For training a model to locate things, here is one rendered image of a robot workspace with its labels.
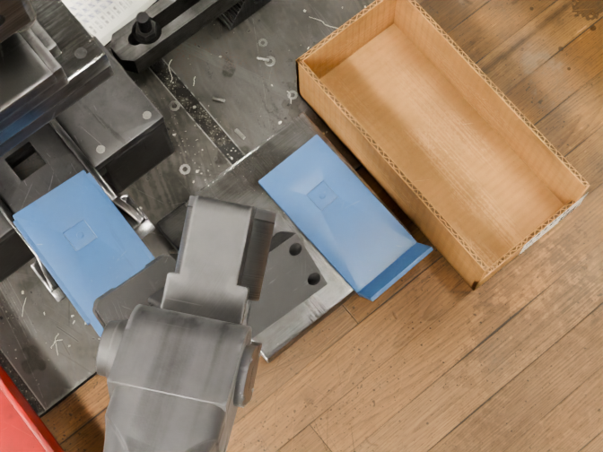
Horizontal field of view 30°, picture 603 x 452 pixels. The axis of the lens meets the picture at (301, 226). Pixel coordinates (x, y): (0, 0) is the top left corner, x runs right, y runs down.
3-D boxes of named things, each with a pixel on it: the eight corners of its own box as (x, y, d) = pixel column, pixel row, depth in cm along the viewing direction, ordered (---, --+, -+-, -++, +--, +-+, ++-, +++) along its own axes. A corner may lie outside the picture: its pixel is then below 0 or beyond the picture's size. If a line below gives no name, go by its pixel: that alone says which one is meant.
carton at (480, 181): (473, 293, 101) (485, 272, 93) (297, 95, 107) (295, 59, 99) (577, 207, 103) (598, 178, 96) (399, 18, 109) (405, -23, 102)
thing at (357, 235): (371, 308, 98) (372, 300, 95) (257, 183, 101) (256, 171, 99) (431, 258, 99) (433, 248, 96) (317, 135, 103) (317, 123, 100)
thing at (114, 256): (117, 360, 89) (112, 351, 86) (13, 217, 93) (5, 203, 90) (189, 309, 91) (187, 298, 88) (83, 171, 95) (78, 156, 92)
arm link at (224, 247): (170, 194, 75) (131, 178, 64) (296, 218, 75) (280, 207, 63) (136, 363, 75) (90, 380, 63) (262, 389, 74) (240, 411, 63)
